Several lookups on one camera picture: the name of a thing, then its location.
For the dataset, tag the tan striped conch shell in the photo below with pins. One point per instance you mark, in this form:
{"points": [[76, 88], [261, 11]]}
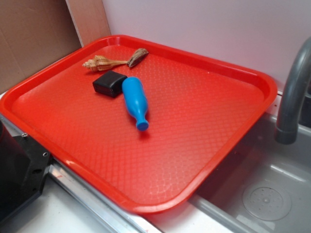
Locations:
{"points": [[101, 63]]}

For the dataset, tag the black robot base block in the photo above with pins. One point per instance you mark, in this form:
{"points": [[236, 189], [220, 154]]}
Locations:
{"points": [[24, 165]]}

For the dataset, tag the red plastic tray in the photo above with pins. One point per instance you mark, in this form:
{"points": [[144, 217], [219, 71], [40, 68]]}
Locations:
{"points": [[199, 109]]}

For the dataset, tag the black rectangular box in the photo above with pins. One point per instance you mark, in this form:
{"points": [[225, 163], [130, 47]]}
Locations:
{"points": [[109, 84]]}

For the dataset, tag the brown cardboard panel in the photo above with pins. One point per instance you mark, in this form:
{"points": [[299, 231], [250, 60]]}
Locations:
{"points": [[36, 33]]}

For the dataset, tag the grey plastic sink basin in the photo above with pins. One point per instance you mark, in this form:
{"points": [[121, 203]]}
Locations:
{"points": [[262, 186]]}

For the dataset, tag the blue plastic bottle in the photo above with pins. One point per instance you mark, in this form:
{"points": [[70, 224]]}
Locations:
{"points": [[136, 102]]}

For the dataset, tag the grey sink faucet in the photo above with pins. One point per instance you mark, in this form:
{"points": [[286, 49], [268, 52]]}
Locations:
{"points": [[295, 105]]}

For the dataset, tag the brown pointed seashell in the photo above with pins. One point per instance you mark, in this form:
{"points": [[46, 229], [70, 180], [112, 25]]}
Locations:
{"points": [[137, 57]]}

